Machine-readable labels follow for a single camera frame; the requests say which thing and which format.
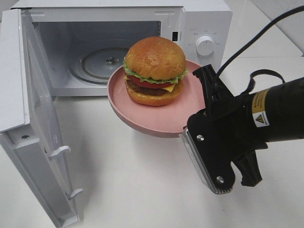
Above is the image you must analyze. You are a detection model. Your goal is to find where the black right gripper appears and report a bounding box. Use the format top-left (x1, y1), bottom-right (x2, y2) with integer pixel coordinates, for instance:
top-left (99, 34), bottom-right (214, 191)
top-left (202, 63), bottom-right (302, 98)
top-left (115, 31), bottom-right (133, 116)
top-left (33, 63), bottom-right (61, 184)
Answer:
top-left (192, 65), bottom-right (267, 187)

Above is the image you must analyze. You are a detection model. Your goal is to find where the pink round plate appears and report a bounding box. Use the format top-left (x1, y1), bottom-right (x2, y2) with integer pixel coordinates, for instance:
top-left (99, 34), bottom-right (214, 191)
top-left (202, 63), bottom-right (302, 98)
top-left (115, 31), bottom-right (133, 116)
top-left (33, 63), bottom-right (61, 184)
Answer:
top-left (107, 60), bottom-right (205, 138)

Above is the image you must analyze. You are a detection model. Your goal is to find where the burger with lettuce and cheese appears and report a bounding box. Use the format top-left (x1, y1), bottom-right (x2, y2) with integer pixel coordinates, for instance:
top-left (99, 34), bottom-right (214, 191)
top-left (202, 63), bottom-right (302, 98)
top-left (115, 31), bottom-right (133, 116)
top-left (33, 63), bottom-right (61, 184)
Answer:
top-left (123, 37), bottom-right (188, 106)

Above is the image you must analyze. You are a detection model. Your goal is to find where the white microwave door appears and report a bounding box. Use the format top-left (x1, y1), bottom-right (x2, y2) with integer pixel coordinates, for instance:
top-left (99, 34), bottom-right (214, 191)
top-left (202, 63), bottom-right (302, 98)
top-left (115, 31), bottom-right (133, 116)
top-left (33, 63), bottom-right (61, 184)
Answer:
top-left (0, 9), bottom-right (83, 228)

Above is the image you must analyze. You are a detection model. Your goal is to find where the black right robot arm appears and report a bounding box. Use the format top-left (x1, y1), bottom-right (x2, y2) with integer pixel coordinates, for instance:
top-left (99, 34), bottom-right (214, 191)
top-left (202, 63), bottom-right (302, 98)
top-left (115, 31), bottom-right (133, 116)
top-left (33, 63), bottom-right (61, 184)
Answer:
top-left (187, 65), bottom-right (304, 190)

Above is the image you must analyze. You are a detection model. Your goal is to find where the white upper power knob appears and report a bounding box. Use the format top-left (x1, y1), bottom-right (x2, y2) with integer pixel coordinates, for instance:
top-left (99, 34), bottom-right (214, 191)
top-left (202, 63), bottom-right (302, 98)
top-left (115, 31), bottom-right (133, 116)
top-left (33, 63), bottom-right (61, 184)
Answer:
top-left (195, 35), bottom-right (214, 56)

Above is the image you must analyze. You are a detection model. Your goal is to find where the glass microwave turntable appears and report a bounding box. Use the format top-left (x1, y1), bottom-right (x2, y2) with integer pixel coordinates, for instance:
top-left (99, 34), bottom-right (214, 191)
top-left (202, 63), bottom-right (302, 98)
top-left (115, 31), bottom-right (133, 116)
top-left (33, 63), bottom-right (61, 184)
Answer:
top-left (69, 47), bottom-right (128, 85)

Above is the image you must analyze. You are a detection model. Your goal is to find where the white microwave oven body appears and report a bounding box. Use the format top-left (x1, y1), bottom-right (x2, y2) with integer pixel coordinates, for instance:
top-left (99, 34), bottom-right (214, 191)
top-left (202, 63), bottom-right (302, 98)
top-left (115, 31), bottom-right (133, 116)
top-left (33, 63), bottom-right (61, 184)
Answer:
top-left (9, 0), bottom-right (232, 97)

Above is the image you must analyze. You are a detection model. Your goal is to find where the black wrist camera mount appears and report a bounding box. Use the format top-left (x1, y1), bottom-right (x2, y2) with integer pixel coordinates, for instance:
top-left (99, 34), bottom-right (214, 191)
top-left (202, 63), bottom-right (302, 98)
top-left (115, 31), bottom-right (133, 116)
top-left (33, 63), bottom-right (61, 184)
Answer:
top-left (180, 113), bottom-right (235, 194)

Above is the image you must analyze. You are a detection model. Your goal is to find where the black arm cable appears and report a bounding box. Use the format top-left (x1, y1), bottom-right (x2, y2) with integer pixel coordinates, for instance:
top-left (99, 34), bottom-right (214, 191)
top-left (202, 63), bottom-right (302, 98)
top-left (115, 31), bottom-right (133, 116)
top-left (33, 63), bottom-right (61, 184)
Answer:
top-left (213, 6), bottom-right (304, 95)

